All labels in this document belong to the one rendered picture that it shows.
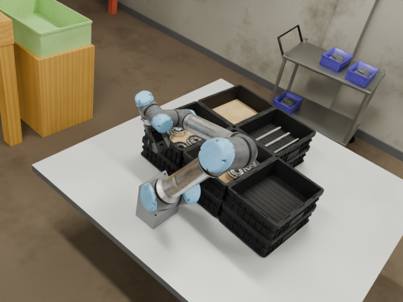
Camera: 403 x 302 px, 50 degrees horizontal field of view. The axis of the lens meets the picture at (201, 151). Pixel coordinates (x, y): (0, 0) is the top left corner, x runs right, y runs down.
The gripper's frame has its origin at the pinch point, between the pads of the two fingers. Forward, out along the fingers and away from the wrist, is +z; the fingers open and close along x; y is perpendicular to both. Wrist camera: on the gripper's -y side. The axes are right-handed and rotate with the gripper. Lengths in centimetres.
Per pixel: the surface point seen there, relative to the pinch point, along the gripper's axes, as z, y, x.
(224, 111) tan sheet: 40, 37, -50
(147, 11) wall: 167, 340, -91
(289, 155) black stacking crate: 37, -13, -64
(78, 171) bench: 13.7, 21.5, 41.4
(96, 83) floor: 125, 206, 9
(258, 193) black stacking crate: 25, -31, -33
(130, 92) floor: 133, 184, -16
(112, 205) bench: 14.4, -6.0, 32.4
